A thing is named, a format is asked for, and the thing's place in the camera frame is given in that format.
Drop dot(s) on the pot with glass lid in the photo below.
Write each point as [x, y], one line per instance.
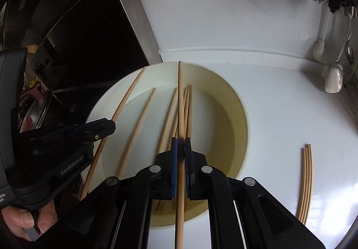
[35, 115]

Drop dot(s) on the white hanging brush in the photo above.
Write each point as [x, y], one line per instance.
[319, 46]

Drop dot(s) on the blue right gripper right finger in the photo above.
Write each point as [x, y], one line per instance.
[190, 168]

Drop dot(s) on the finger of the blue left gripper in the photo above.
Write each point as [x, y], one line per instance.
[95, 130]

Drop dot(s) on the metal hanging spoon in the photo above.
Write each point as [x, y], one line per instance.
[349, 47]

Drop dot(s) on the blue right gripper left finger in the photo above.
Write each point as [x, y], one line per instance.
[174, 159]

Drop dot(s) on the round white shallow tray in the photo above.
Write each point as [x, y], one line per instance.
[219, 123]

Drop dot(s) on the person's left hand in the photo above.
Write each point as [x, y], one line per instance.
[18, 220]

